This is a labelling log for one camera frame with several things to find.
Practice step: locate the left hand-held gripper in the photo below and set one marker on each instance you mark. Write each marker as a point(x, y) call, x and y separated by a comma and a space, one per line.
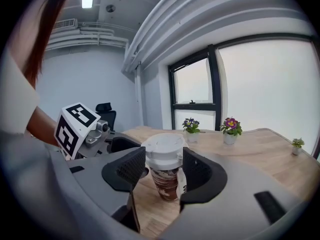
point(72, 124)

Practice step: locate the white vertical wall pipe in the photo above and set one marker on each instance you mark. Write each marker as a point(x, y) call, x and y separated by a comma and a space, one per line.
point(139, 96)

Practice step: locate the white ceiling duct bundle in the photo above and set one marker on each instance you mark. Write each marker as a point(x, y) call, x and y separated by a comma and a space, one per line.
point(195, 19)

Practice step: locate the black framed casement window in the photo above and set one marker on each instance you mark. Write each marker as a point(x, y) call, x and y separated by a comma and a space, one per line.
point(216, 84)

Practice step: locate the white plastic coffee cup lid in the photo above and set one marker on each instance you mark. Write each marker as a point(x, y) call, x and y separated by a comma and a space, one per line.
point(163, 149)

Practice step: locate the pink flower potted plant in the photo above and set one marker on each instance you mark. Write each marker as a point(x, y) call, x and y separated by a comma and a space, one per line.
point(231, 127)

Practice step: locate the person's light pink top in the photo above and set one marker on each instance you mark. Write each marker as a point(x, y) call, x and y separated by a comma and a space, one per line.
point(15, 96)

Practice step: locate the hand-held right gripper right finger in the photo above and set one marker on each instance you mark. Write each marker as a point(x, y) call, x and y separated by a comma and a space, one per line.
point(237, 199)

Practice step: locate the small green potted plant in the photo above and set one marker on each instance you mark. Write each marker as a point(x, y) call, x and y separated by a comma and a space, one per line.
point(298, 145)

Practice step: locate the narrow black framed window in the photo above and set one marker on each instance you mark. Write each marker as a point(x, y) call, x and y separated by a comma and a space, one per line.
point(317, 109)

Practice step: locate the person's left forearm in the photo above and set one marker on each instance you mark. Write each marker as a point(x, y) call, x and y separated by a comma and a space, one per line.
point(41, 129)

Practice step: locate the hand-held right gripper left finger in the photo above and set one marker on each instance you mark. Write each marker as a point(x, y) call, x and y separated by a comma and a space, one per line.
point(105, 181)

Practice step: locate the round ceiling fixture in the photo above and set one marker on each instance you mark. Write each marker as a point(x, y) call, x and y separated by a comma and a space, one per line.
point(110, 8)

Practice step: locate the purple flower potted plant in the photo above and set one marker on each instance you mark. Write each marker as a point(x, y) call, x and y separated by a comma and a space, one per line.
point(191, 126)

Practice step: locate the white horizontal wall pipes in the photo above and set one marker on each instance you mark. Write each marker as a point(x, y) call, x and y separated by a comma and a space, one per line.
point(87, 36)

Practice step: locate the white air vent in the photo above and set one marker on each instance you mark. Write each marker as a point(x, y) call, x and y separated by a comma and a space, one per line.
point(65, 24)

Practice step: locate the black mesh office chair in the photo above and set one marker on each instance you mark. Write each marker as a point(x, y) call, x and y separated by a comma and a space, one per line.
point(110, 116)

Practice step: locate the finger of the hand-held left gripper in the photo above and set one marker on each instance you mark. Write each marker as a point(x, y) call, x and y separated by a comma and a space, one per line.
point(144, 172)

